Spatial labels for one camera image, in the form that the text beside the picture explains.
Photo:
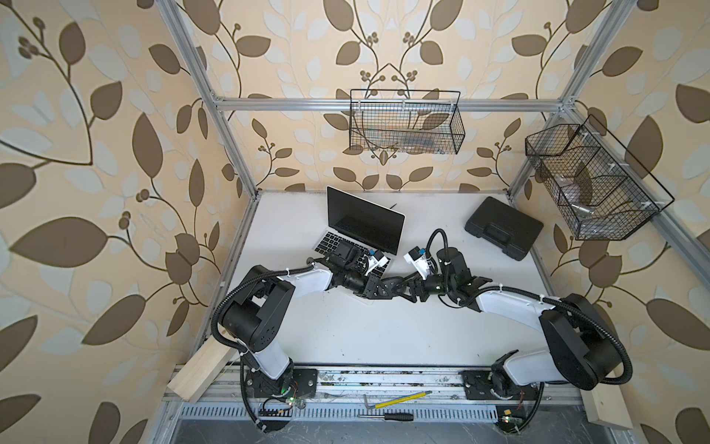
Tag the black screwdriver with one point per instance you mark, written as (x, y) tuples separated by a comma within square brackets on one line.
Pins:
[(397, 417)]

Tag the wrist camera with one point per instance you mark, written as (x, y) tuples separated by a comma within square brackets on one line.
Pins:
[(377, 263), (417, 257)]

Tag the right wooden block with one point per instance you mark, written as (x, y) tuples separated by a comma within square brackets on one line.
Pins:
[(605, 407)]

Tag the left wooden block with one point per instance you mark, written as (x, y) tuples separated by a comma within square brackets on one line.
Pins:
[(195, 377)]

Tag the yellow handled tool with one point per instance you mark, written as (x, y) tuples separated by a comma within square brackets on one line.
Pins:
[(403, 399)]

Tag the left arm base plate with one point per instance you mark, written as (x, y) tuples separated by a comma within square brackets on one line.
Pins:
[(300, 383)]

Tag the back wire basket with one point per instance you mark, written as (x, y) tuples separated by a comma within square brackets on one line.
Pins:
[(410, 121)]

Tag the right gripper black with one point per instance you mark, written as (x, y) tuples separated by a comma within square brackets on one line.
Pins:
[(413, 284)]

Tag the black plastic case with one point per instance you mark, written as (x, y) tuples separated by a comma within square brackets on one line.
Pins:
[(512, 231)]

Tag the wire basket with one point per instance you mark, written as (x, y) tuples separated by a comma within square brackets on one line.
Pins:
[(602, 190), (410, 121)]

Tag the wooden block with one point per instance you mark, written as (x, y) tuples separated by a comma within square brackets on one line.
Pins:
[(605, 407), (195, 377)]

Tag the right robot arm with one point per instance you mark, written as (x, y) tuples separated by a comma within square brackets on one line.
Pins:
[(580, 349)]

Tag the silver laptop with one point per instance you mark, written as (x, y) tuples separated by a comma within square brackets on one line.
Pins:
[(352, 219)]

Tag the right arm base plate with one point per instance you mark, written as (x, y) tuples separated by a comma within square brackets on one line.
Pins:
[(488, 385)]

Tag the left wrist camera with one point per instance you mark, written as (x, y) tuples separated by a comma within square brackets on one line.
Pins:
[(377, 263)]

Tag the right wire basket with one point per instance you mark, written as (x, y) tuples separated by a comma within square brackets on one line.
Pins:
[(602, 190)]

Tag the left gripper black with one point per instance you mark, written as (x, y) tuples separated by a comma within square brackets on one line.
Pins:
[(371, 283)]

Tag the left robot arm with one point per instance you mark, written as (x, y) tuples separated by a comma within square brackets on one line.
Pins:
[(252, 313)]

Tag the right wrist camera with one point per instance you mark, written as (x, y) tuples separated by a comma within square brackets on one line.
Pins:
[(417, 257)]

